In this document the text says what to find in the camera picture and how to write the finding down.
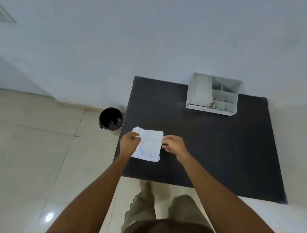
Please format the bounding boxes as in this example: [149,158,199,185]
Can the person's right hand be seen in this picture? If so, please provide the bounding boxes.
[162,135,191,160]

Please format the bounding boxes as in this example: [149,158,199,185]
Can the person's left hand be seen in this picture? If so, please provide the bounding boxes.
[119,131,142,160]

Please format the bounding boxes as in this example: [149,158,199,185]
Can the white paper wrapper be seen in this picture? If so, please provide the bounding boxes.
[130,126,164,163]

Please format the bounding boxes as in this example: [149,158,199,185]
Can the grey desk organizer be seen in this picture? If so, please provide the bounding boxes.
[185,72,242,117]

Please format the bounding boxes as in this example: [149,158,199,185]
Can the person's left forearm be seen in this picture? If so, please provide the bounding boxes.
[45,155,132,233]

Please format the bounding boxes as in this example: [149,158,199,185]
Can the person's right forearm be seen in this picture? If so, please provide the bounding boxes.
[176,153,276,233]

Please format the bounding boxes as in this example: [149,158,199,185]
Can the black trash bin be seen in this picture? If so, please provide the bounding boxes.
[99,107,124,131]

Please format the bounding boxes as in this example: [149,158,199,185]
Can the olive green trousers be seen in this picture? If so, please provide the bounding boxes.
[121,182,214,233]

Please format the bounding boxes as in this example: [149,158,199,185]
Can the brown shirt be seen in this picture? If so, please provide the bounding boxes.
[128,219,215,233]

